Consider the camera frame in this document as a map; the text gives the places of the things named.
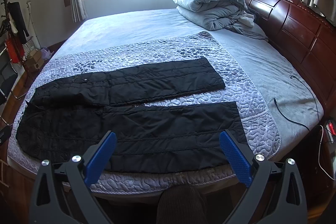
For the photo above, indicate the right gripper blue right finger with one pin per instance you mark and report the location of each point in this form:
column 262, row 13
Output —
column 274, row 190

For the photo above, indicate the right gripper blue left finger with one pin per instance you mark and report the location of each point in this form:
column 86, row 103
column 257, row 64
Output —
column 61, row 192

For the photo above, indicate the black quilted pants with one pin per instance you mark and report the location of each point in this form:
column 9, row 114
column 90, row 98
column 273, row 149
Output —
column 66, row 116

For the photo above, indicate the lavender quilted bedspread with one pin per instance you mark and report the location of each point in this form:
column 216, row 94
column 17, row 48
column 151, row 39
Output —
column 166, row 100

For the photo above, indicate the light blue bed sheet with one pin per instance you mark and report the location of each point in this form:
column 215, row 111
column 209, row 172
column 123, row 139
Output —
column 293, row 105

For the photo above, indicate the black metal chair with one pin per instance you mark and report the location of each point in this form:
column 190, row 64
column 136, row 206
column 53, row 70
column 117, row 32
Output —
column 8, row 77

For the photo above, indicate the cardboard box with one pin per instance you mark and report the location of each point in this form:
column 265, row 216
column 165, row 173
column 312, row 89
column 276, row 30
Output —
column 34, row 60

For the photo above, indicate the dark wooden headboard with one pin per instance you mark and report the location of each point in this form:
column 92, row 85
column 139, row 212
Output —
column 305, row 39

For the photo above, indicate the coat rack with clothes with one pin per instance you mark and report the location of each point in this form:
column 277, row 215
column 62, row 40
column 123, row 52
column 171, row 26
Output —
column 12, row 43

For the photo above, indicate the folded grey comforter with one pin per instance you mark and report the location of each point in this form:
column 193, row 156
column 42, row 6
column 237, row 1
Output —
column 214, row 15

